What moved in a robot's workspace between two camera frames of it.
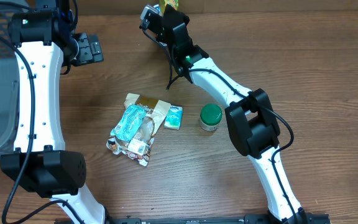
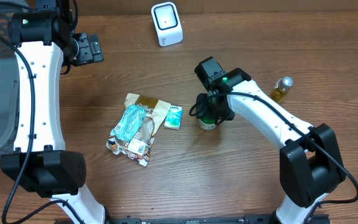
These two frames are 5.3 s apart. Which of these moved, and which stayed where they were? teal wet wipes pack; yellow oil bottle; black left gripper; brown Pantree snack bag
Moved: yellow oil bottle
Stayed: teal wet wipes pack; black left gripper; brown Pantree snack bag
